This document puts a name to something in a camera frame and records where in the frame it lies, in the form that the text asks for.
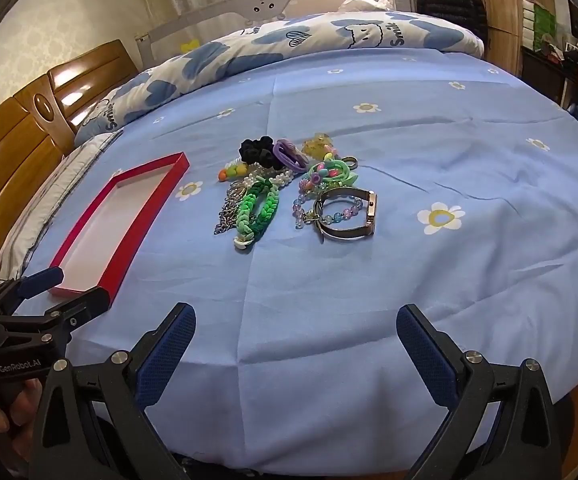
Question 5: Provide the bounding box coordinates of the blue heart printed duvet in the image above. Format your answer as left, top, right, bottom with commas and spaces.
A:
74, 10, 486, 146

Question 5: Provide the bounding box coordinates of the wooden wardrobe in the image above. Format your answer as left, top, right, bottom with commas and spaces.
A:
456, 0, 525, 78

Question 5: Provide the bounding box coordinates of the white striped pillow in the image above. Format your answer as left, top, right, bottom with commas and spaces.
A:
0, 130, 124, 291

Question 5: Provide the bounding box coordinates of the blue floral bedsheet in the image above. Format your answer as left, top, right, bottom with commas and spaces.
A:
19, 47, 578, 476

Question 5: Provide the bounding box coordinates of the pastel crystal bead bracelet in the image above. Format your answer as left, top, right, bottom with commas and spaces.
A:
291, 195, 365, 231

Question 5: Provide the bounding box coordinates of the metal band wristwatch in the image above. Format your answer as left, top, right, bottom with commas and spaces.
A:
313, 187, 378, 245

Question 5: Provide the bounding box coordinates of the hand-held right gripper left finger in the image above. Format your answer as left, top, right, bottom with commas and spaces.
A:
29, 302, 197, 480

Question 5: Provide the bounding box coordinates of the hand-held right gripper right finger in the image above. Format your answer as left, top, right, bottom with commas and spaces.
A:
395, 304, 562, 480

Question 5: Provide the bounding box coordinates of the purple hair tie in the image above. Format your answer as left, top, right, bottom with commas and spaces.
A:
273, 139, 310, 170

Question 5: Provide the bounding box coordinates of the black puffer jacket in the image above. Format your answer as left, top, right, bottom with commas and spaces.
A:
415, 0, 487, 43

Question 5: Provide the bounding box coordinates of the yellow hair clip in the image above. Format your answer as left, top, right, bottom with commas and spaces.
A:
301, 132, 337, 158

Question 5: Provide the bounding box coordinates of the silver chain keyring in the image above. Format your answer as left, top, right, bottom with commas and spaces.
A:
213, 182, 250, 235

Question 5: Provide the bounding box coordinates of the black scrunchie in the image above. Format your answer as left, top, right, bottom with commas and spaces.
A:
239, 136, 275, 165

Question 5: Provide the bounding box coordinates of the wooden headboard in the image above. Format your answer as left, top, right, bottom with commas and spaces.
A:
0, 39, 140, 261

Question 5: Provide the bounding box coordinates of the white pearl bracelet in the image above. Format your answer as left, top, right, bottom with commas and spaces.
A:
229, 162, 295, 188

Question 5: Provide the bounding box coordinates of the cluttered dark shelf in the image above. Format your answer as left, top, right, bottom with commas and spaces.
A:
522, 0, 578, 111

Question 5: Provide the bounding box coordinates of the red shallow box tray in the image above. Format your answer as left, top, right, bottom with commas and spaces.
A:
49, 151, 190, 306

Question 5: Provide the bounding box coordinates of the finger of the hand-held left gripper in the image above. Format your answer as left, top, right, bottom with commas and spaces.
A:
0, 286, 110, 343
0, 266, 66, 317

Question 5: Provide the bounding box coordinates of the green braided bracelet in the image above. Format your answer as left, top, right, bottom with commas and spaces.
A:
232, 179, 281, 252

